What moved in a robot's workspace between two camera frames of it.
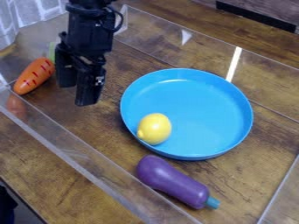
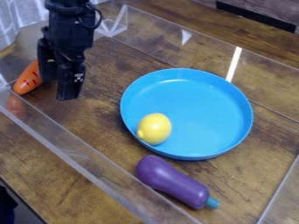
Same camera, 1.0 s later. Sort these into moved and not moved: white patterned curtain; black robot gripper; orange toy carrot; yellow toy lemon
Moved: black robot gripper
Not moved: orange toy carrot; yellow toy lemon; white patterned curtain
